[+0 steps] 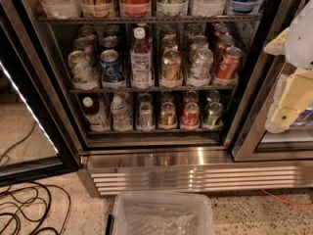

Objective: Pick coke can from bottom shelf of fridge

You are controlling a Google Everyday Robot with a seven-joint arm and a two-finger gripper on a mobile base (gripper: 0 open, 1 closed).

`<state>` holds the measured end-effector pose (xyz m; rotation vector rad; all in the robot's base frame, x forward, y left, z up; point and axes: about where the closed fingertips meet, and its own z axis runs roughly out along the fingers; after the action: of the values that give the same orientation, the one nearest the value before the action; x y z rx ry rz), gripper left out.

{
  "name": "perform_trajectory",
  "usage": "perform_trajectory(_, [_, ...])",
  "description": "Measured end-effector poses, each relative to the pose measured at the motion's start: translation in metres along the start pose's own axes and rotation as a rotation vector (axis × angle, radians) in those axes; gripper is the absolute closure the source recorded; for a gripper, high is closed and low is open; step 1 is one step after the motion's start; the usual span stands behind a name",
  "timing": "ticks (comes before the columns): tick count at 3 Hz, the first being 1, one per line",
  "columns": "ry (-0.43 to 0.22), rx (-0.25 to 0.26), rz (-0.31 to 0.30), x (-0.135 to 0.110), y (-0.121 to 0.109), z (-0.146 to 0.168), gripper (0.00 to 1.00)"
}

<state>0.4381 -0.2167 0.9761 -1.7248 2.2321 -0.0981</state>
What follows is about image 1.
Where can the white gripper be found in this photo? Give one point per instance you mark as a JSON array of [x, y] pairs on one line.
[[300, 38]]

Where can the red coke can front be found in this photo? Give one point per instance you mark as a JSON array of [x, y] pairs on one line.
[[190, 115]]

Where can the red coke can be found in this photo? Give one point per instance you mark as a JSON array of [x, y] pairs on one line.
[[191, 96], [190, 115]]

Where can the blue pepsi can right compartment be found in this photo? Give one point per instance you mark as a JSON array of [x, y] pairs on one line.
[[303, 117]]

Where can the red can middle shelf front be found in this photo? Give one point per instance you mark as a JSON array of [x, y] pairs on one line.
[[231, 61]]

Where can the closed right glass fridge door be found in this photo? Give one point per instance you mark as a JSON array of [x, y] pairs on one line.
[[261, 77]]

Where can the white 7up can middle shelf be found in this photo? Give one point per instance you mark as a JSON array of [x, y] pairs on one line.
[[201, 64]]

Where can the green can bottom shelf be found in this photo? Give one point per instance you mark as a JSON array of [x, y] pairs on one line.
[[213, 114]]

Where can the red coke can behind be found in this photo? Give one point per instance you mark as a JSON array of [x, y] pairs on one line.
[[191, 96]]

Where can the gold can middle shelf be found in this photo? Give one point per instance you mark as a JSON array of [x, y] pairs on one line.
[[170, 67]]

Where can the gold can shelf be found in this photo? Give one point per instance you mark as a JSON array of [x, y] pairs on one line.
[[167, 114], [170, 67]]

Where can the gold can bottom shelf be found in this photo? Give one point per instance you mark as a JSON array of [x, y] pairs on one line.
[[167, 114]]

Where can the silver can bottom shelf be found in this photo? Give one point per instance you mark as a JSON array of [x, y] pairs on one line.
[[146, 115]]

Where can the brown tea bottle middle shelf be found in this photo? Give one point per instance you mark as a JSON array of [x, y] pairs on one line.
[[141, 59]]

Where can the brown tea bottle shelf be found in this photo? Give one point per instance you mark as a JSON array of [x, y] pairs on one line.
[[96, 114], [141, 59]]

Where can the clear water bottle bottom shelf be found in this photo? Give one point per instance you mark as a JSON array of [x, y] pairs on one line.
[[120, 115]]

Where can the blue pepsi can middle shelf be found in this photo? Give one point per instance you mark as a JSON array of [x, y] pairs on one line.
[[111, 66]]

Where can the brown tea bottle bottom shelf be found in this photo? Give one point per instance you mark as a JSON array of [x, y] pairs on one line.
[[96, 114]]

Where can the white green can middle left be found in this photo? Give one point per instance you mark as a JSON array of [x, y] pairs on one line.
[[83, 74]]

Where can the tan coffee bottle top shelf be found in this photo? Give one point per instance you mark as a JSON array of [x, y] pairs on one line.
[[96, 8]]

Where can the open glass fridge door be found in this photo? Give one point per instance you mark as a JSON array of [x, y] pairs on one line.
[[31, 145]]

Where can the clear water bottle top right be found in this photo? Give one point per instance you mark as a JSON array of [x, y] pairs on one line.
[[207, 8]]

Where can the clear plastic storage bin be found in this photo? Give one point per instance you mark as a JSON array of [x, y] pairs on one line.
[[161, 213]]

